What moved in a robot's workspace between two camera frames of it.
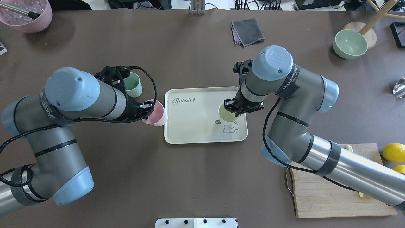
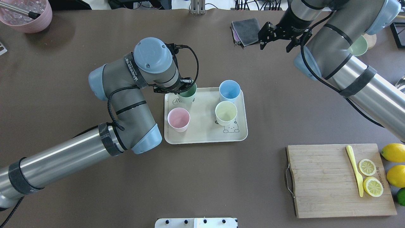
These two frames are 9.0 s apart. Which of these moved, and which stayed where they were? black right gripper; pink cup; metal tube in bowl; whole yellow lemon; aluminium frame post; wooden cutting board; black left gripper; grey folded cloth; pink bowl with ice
Moved: black right gripper; pink cup; black left gripper
Stayed: metal tube in bowl; wooden cutting board; whole yellow lemon; grey folded cloth; aluminium frame post; pink bowl with ice
